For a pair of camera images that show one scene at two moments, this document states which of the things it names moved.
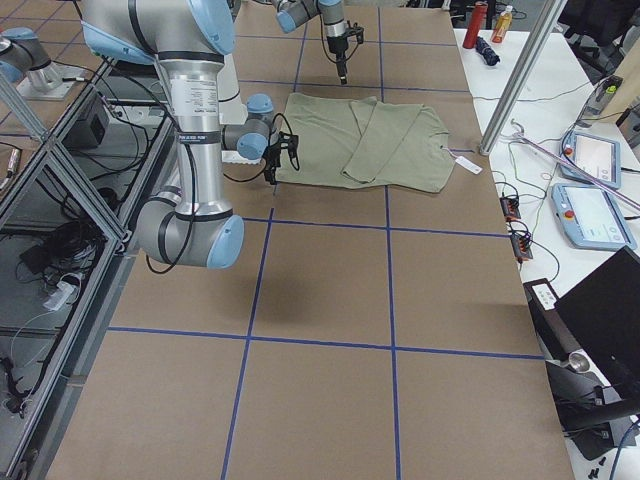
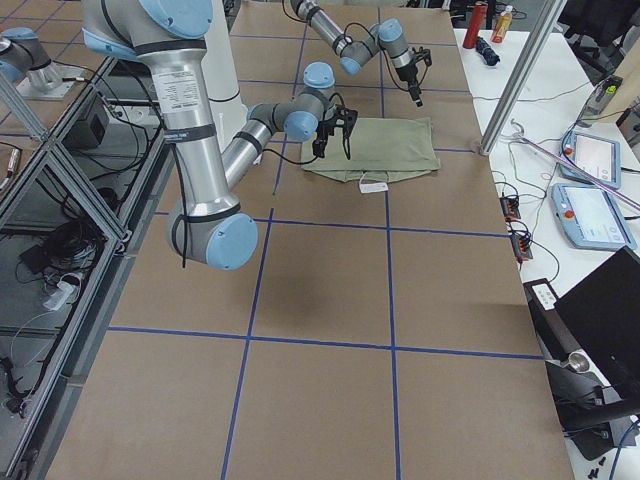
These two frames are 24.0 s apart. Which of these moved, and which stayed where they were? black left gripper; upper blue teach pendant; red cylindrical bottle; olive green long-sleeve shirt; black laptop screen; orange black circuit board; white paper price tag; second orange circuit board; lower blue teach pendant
Moved: black left gripper; olive green long-sleeve shirt; white paper price tag
Stayed: red cylindrical bottle; second orange circuit board; upper blue teach pendant; lower blue teach pendant; black laptop screen; orange black circuit board
